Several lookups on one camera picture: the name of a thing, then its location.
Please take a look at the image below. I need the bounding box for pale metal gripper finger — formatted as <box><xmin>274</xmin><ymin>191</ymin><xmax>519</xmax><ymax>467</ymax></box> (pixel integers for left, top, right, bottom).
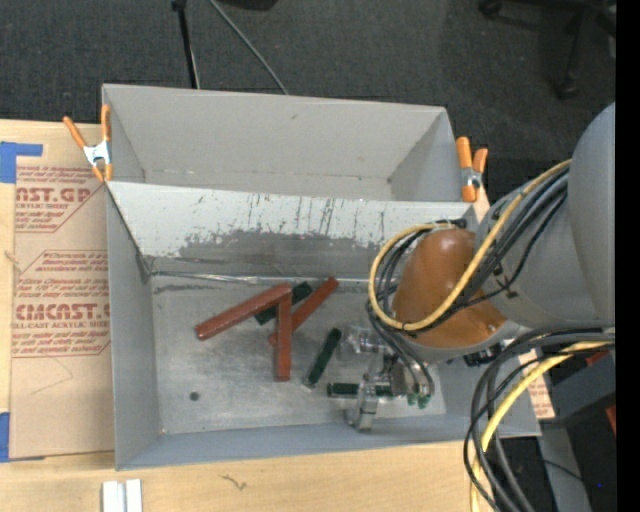
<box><xmin>347</xmin><ymin>326</ymin><xmax>396</xmax><ymax>358</ymax></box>
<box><xmin>344</xmin><ymin>386</ymin><xmax>380</xmax><ymax>433</ymax></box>

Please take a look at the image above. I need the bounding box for dark green flat block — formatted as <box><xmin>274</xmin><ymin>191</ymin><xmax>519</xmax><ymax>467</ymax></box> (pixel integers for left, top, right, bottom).
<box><xmin>326</xmin><ymin>381</ymin><xmax>392</xmax><ymax>400</ymax></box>
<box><xmin>253</xmin><ymin>280</ymin><xmax>314</xmax><ymax>326</ymax></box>
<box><xmin>302</xmin><ymin>327</ymin><xmax>344</xmax><ymax>389</ymax></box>

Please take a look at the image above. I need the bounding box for red-brown flat block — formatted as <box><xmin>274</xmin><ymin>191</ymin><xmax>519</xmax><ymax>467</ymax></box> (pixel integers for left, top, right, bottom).
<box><xmin>273</xmin><ymin>293</ymin><xmax>294</xmax><ymax>383</ymax></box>
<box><xmin>194</xmin><ymin>282</ymin><xmax>293</xmax><ymax>342</ymax></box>
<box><xmin>267</xmin><ymin>276</ymin><xmax>341</xmax><ymax>348</ymax></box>

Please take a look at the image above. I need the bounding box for grey metal bin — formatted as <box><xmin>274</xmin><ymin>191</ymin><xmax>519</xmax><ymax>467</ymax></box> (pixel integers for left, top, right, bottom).
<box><xmin>101</xmin><ymin>83</ymin><xmax>542</xmax><ymax>472</ymax></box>

